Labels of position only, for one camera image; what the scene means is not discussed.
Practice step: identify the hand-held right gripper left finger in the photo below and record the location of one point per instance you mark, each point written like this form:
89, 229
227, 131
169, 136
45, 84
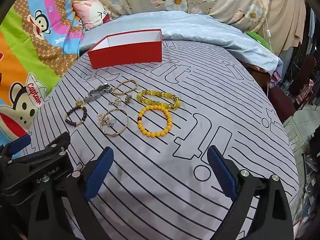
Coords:
98, 173

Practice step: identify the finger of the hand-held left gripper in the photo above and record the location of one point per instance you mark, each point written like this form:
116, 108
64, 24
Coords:
18, 144
55, 146

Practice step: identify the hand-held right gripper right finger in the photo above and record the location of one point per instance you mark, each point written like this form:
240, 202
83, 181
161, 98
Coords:
222, 173

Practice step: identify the gold bangle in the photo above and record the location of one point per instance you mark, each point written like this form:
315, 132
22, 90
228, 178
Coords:
115, 134

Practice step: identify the silver metal wristwatch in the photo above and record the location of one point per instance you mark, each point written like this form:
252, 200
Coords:
96, 93

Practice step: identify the red cardboard box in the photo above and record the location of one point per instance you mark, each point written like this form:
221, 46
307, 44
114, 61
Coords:
125, 55

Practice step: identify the grey striped bedsheet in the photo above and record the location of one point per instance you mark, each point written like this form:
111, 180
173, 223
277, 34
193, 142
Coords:
175, 192

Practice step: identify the silver drop earring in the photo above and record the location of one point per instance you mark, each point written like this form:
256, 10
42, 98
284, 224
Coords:
110, 123

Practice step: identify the silver flower earring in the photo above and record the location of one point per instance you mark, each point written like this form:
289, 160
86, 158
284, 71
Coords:
101, 116

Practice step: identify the silver hook earring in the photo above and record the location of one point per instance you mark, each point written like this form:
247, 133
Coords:
109, 101

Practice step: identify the silver snowflake earring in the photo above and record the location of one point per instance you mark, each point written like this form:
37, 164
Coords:
117, 102

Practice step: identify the cartoon monkey blanket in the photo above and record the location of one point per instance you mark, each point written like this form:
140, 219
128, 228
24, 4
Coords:
30, 55

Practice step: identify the dark red chair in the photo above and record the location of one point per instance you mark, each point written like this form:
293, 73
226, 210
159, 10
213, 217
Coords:
285, 97

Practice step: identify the red plaid cloth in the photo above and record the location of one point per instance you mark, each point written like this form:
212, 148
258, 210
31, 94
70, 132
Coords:
306, 91

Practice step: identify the pink cat pillow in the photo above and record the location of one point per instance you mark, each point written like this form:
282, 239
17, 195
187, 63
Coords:
90, 13

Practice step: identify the light blue blanket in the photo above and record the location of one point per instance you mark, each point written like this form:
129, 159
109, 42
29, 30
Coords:
200, 27

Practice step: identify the beige curtain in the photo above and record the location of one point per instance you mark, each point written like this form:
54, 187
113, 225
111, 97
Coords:
287, 12

